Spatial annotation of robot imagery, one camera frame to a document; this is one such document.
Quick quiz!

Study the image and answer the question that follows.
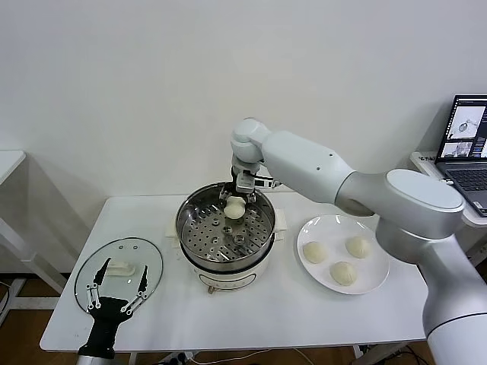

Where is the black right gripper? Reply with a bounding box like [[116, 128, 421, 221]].
[[216, 166, 259, 205]]

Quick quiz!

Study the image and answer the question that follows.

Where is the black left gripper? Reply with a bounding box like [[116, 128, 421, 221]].
[[78, 257, 150, 358]]

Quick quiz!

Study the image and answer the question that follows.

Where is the white steamed baozi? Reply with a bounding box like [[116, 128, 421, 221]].
[[223, 195, 247, 221], [345, 235, 372, 259], [303, 241, 328, 264], [329, 261, 358, 285]]

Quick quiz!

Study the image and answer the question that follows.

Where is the round glass lid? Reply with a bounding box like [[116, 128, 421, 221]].
[[74, 237, 164, 315]]

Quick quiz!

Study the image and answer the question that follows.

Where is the stainless steel steamer basket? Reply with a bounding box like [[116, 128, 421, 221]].
[[175, 182, 275, 267]]

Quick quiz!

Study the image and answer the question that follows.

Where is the white electric cooker base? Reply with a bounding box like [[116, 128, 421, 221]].
[[165, 207, 288, 296]]

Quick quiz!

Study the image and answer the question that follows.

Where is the white round plate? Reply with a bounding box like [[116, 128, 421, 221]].
[[296, 214, 391, 296]]

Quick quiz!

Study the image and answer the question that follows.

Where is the empty white side table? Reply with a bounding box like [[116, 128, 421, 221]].
[[0, 150, 68, 316]]

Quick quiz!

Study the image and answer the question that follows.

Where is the open grey laptop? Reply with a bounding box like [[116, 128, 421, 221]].
[[435, 94, 487, 217]]

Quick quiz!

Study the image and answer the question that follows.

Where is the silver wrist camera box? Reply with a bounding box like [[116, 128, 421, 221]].
[[235, 171, 256, 193]]

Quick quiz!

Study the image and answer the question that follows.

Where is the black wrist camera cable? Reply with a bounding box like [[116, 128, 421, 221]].
[[253, 173, 285, 190]]

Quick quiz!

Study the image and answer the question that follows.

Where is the black floor cable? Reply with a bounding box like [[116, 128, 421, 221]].
[[380, 341, 424, 365]]

